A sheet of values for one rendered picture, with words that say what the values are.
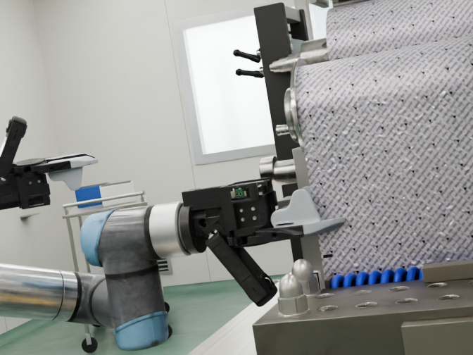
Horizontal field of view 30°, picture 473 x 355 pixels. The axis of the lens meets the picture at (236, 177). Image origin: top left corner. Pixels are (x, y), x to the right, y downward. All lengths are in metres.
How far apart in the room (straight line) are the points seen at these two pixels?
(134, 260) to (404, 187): 0.37
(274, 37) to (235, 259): 0.47
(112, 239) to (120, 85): 6.20
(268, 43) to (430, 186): 0.49
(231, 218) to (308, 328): 0.23
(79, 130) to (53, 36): 0.82
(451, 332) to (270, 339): 0.20
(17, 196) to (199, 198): 0.58
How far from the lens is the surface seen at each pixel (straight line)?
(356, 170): 1.12
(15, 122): 1.65
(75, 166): 1.65
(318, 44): 1.43
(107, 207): 5.69
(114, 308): 1.23
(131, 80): 7.35
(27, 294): 1.28
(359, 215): 1.13
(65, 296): 1.30
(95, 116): 7.50
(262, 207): 1.13
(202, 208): 1.17
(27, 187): 1.66
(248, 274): 1.16
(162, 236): 1.17
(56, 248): 7.45
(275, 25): 1.49
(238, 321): 1.62
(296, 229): 1.12
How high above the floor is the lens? 1.24
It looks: 3 degrees down
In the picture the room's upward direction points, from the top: 9 degrees counter-clockwise
